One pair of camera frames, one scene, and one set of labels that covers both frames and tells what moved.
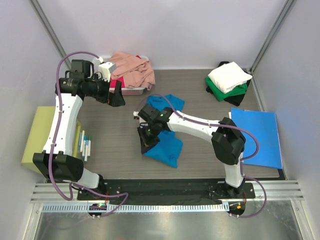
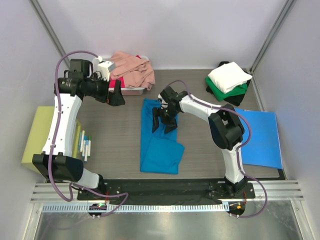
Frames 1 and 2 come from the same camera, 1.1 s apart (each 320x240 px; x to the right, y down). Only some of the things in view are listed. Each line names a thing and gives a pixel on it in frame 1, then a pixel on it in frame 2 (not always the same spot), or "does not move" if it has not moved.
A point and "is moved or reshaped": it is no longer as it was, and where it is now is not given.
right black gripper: x=148 y=143 to x=171 y=124
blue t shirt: x=168 y=150 is moved or reshaped
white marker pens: x=84 y=145 does not move
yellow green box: x=39 y=132 does not move
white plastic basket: x=134 y=91 does not move
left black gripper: x=114 y=99 does not move
